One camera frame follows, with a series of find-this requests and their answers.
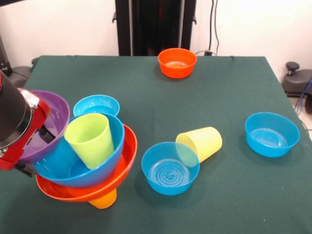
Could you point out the large deep blue bowl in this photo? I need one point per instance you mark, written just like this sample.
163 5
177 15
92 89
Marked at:
97 175

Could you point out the orange cup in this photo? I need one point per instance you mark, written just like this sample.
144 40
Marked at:
104 201

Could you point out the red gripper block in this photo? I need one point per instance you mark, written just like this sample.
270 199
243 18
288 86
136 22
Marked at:
22 146

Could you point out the dark green table cloth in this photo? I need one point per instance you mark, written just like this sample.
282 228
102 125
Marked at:
219 85

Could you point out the large orange bowl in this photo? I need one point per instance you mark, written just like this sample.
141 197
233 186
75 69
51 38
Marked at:
129 151

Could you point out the green cup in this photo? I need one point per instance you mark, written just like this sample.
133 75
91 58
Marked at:
90 141

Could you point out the small red-orange bowl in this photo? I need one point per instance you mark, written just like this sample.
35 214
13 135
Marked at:
176 69

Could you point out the black equipment box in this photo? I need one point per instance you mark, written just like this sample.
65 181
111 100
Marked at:
3 58

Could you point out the yellow cup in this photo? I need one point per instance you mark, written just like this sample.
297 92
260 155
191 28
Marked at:
207 141

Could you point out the purple bowl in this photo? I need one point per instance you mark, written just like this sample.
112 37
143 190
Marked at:
57 114

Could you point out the small light blue bowl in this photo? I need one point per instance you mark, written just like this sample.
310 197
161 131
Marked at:
95 106

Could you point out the black pedestal foot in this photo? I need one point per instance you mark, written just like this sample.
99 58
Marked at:
297 83
19 74

